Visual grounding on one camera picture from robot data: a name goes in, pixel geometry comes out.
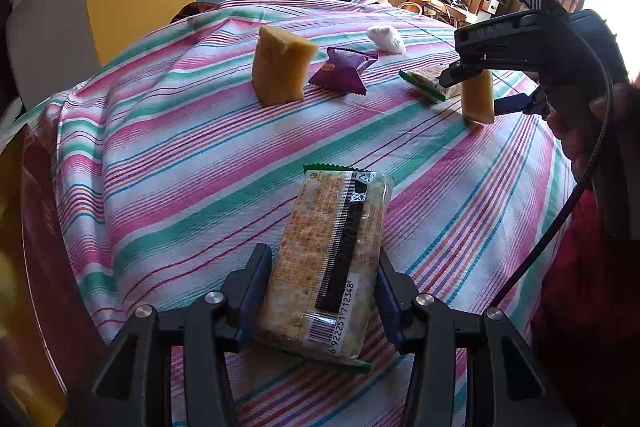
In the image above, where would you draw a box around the medium yellow sponge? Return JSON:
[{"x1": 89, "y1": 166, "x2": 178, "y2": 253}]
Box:
[{"x1": 461, "y1": 69, "x2": 495, "y2": 124}]

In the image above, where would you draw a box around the green cracker packet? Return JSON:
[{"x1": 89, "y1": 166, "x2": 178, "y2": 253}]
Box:
[
  {"x1": 398, "y1": 65, "x2": 461, "y2": 103},
  {"x1": 256, "y1": 166, "x2": 394, "y2": 374}
]

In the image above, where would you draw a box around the purple snack packet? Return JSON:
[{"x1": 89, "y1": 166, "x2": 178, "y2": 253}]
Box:
[{"x1": 309, "y1": 46, "x2": 378, "y2": 95}]

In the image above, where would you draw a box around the person's right hand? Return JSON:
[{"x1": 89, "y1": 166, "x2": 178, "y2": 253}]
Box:
[{"x1": 546, "y1": 74, "x2": 640, "y2": 193}]

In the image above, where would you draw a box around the small white crumpled paper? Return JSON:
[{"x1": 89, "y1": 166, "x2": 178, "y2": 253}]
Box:
[{"x1": 367, "y1": 24, "x2": 406, "y2": 54}]

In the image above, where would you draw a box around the striped pink green tablecloth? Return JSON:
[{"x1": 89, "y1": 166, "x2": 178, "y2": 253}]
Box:
[{"x1": 19, "y1": 0, "x2": 580, "y2": 427}]

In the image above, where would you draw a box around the large yellow sponge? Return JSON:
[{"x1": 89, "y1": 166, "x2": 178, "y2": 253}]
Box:
[{"x1": 252, "y1": 25, "x2": 319, "y2": 106}]

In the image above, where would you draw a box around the dark red cloth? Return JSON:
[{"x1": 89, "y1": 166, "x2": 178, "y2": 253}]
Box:
[{"x1": 171, "y1": 2, "x2": 217, "y2": 23}]

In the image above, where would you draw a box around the black cable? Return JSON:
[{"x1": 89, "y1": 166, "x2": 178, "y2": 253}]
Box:
[{"x1": 487, "y1": 18, "x2": 615, "y2": 308}]

